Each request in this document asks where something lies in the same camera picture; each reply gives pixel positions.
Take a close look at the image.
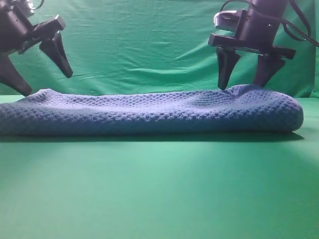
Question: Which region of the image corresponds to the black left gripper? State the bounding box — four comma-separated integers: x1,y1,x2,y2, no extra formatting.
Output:
0,0,73,96

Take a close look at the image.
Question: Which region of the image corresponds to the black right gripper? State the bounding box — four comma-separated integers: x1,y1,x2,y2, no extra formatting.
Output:
208,0,296,90

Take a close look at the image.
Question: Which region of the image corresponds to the blue waffle-weave towel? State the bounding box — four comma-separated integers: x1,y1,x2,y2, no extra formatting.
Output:
0,85,304,136

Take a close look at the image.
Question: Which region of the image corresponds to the green backdrop cloth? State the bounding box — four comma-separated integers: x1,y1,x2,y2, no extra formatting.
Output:
0,0,319,99

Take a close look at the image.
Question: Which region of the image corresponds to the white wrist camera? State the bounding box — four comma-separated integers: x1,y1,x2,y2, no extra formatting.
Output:
213,10,241,32

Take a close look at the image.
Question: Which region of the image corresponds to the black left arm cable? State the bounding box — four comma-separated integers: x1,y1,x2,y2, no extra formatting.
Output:
24,0,45,18

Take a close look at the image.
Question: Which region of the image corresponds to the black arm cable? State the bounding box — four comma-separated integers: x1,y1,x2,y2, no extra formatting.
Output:
24,0,45,18
279,0,319,47

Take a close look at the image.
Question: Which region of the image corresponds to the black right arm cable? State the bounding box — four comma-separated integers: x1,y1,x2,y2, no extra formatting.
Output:
279,0,319,47

